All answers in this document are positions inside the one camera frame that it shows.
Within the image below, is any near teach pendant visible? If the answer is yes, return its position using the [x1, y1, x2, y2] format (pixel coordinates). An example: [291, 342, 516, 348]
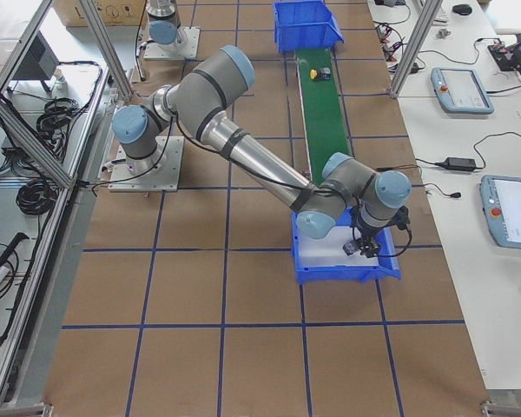
[479, 175, 521, 249]

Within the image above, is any yellow push button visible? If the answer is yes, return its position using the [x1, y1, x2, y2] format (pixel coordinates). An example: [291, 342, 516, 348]
[309, 67, 332, 81]

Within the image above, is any green conveyor belt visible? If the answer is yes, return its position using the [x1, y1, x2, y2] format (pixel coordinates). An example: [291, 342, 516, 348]
[295, 49, 351, 184]

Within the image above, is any blue bin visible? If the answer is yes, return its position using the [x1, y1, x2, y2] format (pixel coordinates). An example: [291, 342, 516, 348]
[273, 1, 344, 54]
[292, 211, 401, 284]

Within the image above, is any black power adapter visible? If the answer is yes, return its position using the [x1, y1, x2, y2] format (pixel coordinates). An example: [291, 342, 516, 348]
[444, 157, 478, 172]

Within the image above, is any white foam pad right bin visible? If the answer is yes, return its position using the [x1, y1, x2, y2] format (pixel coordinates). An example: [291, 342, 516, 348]
[296, 226, 379, 268]

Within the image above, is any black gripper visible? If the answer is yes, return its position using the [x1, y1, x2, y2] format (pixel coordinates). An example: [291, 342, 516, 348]
[356, 219, 383, 258]

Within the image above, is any far teach pendant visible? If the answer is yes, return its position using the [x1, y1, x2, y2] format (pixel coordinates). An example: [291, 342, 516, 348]
[431, 68, 494, 115]

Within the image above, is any blue bin right side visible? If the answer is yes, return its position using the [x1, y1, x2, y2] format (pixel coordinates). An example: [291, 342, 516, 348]
[292, 211, 401, 284]

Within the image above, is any red push button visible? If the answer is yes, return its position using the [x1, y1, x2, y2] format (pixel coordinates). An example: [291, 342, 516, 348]
[342, 240, 358, 256]

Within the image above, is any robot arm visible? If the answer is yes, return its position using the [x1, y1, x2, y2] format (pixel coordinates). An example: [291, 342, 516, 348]
[145, 0, 181, 45]
[111, 45, 412, 257]

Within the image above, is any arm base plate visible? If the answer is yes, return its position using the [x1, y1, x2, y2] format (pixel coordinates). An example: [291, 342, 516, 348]
[143, 26, 201, 61]
[107, 136, 184, 192]

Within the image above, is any aluminium frame post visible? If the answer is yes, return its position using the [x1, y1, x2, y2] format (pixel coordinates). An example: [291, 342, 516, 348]
[389, 0, 441, 98]

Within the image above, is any blue bin left side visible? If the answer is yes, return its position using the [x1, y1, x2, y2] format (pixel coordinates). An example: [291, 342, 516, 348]
[273, 1, 344, 54]

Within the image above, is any teach pendant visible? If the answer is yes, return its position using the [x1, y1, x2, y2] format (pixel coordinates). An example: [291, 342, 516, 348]
[431, 68, 494, 115]
[479, 175, 521, 249]

